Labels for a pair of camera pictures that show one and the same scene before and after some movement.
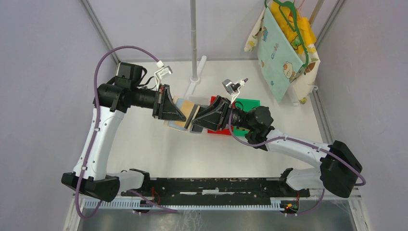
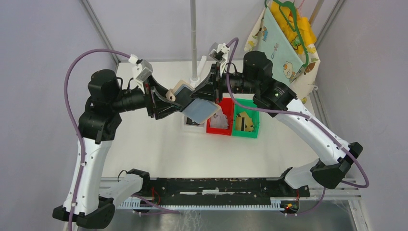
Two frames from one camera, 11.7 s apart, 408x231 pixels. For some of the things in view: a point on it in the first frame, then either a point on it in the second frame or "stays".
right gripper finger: x=213 y=118 → x=207 y=92
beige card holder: x=189 y=110 → x=170 y=94
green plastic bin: x=245 y=104 stays
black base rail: x=205 y=191 stays
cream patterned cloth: x=305 y=82 stays
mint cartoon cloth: x=276 y=56 stays
